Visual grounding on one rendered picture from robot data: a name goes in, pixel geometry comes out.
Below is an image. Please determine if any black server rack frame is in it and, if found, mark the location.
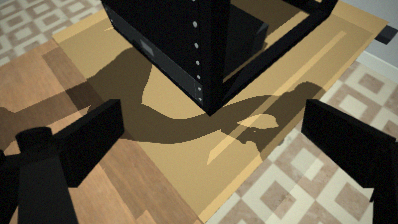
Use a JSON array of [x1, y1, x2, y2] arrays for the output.
[[100, 0, 338, 117]]

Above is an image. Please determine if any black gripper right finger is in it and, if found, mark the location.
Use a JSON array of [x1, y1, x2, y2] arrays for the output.
[[301, 99, 398, 224]]

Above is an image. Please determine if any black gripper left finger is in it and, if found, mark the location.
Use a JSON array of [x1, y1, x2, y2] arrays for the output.
[[0, 99, 125, 224]]

